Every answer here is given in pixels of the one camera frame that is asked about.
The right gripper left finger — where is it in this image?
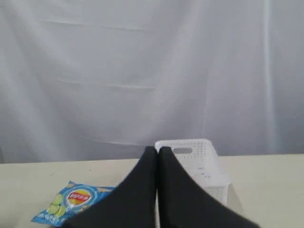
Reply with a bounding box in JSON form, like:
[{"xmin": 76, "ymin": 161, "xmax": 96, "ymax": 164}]
[{"xmin": 66, "ymin": 146, "xmax": 158, "ymax": 228}]

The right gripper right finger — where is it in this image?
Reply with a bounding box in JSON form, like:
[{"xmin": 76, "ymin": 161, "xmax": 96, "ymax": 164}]
[{"xmin": 158, "ymin": 147, "xmax": 259, "ymax": 228}]

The white perforated plastic basket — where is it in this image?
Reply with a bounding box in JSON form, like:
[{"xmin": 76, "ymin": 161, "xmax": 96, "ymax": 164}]
[{"xmin": 154, "ymin": 139, "xmax": 230, "ymax": 205}]

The blue chips bag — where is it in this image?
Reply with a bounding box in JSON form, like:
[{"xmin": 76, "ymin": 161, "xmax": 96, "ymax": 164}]
[{"xmin": 31, "ymin": 181, "xmax": 114, "ymax": 227}]

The white curtain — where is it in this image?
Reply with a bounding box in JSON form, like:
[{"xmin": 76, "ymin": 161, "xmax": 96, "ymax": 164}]
[{"xmin": 0, "ymin": 0, "xmax": 304, "ymax": 163}]

